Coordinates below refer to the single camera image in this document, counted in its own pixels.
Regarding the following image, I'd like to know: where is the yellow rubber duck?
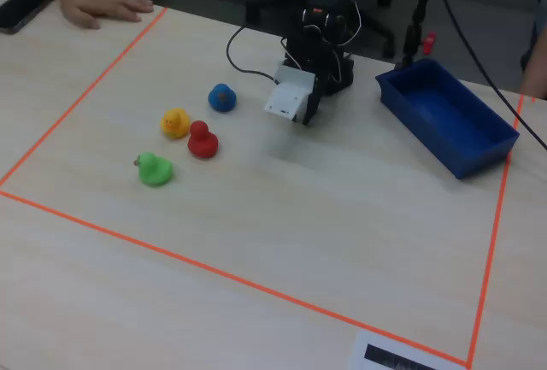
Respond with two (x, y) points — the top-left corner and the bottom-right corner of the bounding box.
(160, 107), (191, 140)

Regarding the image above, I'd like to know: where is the red rubber duck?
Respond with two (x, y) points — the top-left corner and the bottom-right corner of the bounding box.
(186, 120), (220, 160)

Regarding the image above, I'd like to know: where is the orange tape strip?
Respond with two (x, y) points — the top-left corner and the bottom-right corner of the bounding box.
(0, 6), (168, 187)
(465, 93), (526, 369)
(0, 190), (470, 367)

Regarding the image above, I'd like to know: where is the black camera stand pole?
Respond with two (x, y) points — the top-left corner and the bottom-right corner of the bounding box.
(395, 0), (440, 71)

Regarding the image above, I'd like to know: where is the black office chair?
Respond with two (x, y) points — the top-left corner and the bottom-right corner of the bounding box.
(198, 0), (397, 60)

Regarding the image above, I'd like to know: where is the black smartphone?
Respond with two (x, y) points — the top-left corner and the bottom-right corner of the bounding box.
(0, 0), (57, 36)

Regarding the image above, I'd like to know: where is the red clamp knob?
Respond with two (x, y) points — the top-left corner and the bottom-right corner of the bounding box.
(421, 31), (438, 55)

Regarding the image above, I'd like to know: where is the blue rubber duck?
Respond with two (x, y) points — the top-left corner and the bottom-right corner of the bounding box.
(207, 82), (238, 114)

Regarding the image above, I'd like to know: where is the blue plastic box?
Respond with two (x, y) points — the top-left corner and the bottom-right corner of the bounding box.
(374, 57), (521, 180)

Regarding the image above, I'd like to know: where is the black stand cable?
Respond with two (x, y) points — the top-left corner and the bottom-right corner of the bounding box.
(434, 0), (547, 151)

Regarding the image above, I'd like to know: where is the person's bare hand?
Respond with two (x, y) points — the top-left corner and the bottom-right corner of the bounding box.
(57, 0), (156, 31)

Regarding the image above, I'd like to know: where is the white paper label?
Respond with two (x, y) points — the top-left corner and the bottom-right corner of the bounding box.
(348, 330), (469, 370)

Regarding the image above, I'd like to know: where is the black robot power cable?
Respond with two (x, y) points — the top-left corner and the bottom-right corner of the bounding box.
(225, 23), (279, 81)

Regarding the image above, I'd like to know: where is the green rubber duck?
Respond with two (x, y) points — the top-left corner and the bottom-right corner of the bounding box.
(132, 151), (174, 188)

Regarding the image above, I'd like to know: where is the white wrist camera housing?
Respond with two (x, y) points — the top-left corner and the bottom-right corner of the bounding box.
(263, 65), (316, 124)

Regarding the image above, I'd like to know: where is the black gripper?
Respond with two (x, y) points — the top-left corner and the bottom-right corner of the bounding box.
(298, 23), (344, 128)

